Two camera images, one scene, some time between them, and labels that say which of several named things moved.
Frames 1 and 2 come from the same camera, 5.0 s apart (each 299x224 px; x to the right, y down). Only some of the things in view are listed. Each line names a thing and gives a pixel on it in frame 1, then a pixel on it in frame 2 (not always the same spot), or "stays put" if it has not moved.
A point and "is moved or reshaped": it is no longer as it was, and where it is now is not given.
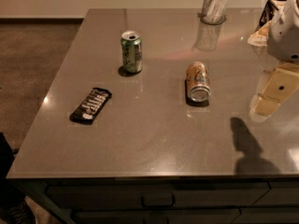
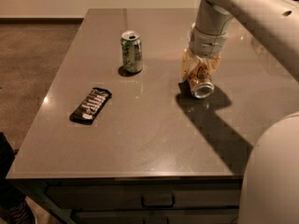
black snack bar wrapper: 91,106 stays put
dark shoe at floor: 14,207 stays put
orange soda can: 198,81 is moved or reshaped
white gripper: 285,37 -> 207,45
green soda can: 132,51 stays put
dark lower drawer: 157,216 stays put
